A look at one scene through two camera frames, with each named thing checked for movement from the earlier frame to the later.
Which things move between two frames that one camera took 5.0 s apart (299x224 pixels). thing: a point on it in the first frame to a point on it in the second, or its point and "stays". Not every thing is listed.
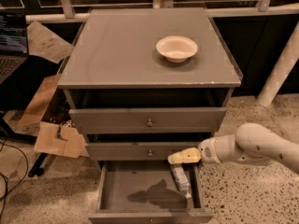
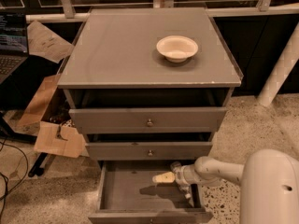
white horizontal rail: (78, 17) stays
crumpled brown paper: (46, 44) stays
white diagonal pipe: (289, 54) stays
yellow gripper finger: (185, 156) to (165, 177)
